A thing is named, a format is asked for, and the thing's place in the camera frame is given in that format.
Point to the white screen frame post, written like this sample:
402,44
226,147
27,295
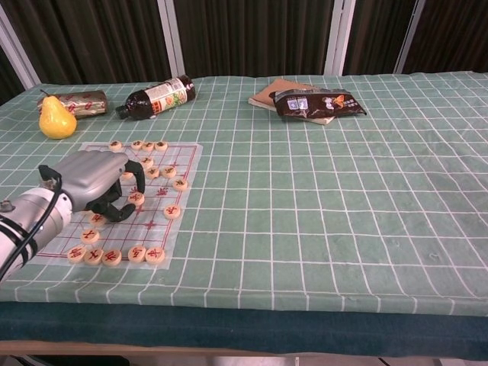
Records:
406,38
337,38
177,42
23,57

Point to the gold red wrapped snack pack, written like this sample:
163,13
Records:
87,103

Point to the dark brown snack bag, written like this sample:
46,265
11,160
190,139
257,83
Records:
316,103

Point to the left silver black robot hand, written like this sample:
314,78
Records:
91,179

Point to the brown cover notebook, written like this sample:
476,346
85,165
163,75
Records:
267,97

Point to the round wooden xiangqi piece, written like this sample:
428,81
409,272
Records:
136,198
111,257
161,145
76,254
168,172
115,145
155,255
180,185
97,218
93,256
89,236
152,172
137,145
127,176
137,254
146,160
172,211
149,145

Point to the dark slatted screen panel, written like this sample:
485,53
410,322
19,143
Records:
450,34
7,80
255,34
95,38
377,34

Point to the green checked tablecloth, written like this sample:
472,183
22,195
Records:
305,190

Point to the yellow pear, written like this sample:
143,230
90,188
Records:
57,116

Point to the chinese chess board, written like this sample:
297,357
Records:
160,228

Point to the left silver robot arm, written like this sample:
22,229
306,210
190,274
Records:
42,213

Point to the dark teal table cover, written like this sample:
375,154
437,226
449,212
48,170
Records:
244,328

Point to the dark brown drink bottle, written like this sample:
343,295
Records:
160,97

